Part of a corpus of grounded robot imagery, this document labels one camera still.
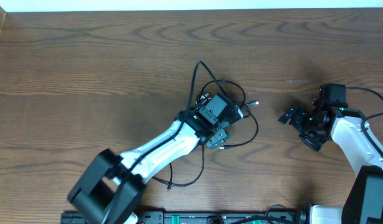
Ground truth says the black USB-C cable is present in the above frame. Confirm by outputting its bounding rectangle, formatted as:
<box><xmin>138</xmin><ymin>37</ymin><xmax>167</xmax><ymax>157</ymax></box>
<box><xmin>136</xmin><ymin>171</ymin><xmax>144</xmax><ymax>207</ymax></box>
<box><xmin>196</xmin><ymin>79</ymin><xmax>260</xmax><ymax>150</ymax></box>

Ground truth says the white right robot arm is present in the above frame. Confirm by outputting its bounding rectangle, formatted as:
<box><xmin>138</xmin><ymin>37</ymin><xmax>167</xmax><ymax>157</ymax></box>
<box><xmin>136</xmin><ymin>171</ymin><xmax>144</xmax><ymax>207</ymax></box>
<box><xmin>279</xmin><ymin>101</ymin><xmax>383</xmax><ymax>223</ymax></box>

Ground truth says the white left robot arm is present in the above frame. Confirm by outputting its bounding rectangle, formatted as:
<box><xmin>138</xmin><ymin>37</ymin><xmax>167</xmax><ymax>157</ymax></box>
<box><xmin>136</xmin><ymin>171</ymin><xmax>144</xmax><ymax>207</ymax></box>
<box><xmin>67</xmin><ymin>102</ymin><xmax>243</xmax><ymax>223</ymax></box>

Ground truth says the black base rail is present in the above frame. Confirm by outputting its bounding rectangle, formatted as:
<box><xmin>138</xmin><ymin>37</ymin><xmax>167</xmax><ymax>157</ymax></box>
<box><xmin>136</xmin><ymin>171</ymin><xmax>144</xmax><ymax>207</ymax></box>
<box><xmin>60</xmin><ymin>208</ymin><xmax>310</xmax><ymax>224</ymax></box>

